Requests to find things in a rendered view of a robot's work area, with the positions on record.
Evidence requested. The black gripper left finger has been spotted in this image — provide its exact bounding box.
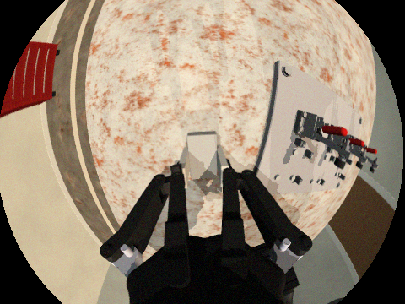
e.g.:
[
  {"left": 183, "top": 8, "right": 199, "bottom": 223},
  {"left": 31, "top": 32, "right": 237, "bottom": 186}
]
[{"left": 100, "top": 147, "right": 191, "bottom": 289}]

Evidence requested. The toggle clamp with red handle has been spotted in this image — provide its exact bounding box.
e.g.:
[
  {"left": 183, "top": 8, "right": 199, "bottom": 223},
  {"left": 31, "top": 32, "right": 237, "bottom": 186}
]
[{"left": 327, "top": 134, "right": 368, "bottom": 170}]

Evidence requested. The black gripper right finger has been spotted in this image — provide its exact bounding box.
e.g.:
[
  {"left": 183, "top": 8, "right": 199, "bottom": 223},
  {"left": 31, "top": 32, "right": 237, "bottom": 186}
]
[{"left": 217, "top": 145, "right": 312, "bottom": 287}]

